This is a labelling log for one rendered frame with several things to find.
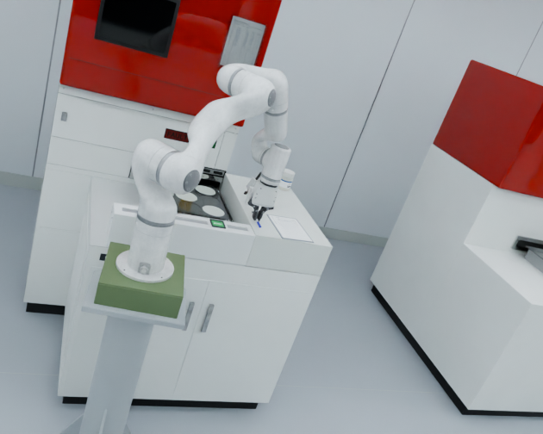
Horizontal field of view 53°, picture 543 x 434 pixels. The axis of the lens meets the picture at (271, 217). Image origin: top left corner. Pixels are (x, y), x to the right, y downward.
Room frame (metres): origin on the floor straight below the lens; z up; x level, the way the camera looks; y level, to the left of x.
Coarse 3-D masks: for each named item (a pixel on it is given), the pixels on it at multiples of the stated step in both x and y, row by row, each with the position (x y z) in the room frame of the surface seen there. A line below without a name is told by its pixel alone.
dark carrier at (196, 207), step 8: (200, 184) 2.44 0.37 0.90; (192, 192) 2.31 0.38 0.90; (216, 192) 2.41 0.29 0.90; (176, 200) 2.17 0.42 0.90; (184, 200) 2.20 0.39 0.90; (200, 200) 2.26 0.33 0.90; (208, 200) 2.29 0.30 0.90; (216, 200) 2.32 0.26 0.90; (184, 208) 2.11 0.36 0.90; (192, 208) 2.14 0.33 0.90; (200, 208) 2.17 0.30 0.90; (224, 208) 2.26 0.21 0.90; (216, 216) 2.15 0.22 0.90; (224, 216) 2.17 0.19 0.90
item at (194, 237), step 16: (112, 208) 1.81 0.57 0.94; (128, 208) 1.82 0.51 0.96; (112, 224) 1.74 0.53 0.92; (128, 224) 1.76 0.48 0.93; (176, 224) 1.83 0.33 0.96; (192, 224) 1.87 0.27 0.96; (208, 224) 1.92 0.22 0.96; (240, 224) 2.02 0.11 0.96; (112, 240) 1.74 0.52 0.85; (128, 240) 1.77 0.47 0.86; (176, 240) 1.84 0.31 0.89; (192, 240) 1.86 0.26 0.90; (208, 240) 1.89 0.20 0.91; (224, 240) 1.91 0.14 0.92; (240, 240) 1.94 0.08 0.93; (192, 256) 1.87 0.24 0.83; (208, 256) 1.89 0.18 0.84; (224, 256) 1.92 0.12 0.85; (240, 256) 1.95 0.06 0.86
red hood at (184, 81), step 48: (96, 0) 2.19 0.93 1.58; (144, 0) 2.26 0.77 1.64; (192, 0) 2.34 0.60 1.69; (240, 0) 2.42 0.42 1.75; (96, 48) 2.20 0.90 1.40; (144, 48) 2.27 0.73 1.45; (192, 48) 2.36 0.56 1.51; (240, 48) 2.44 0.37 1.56; (144, 96) 2.30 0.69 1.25; (192, 96) 2.38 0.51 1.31
